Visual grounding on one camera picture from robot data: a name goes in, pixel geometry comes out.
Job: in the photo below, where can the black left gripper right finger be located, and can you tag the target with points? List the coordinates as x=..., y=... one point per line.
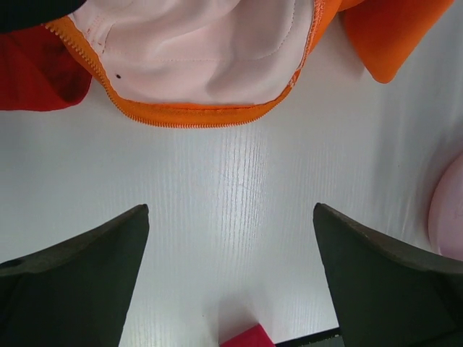
x=386, y=292

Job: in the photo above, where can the pink plate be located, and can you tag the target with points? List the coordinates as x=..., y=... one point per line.
x=445, y=213

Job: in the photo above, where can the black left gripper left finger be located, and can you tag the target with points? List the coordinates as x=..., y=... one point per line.
x=76, y=292

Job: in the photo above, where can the red cloth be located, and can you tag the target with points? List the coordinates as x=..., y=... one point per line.
x=38, y=73

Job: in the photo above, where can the magenta cube block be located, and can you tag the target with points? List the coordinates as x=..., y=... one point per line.
x=254, y=337

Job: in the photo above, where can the orange zip jacket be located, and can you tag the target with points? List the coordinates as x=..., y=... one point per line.
x=221, y=63

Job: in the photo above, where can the black cloth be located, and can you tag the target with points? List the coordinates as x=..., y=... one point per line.
x=22, y=14

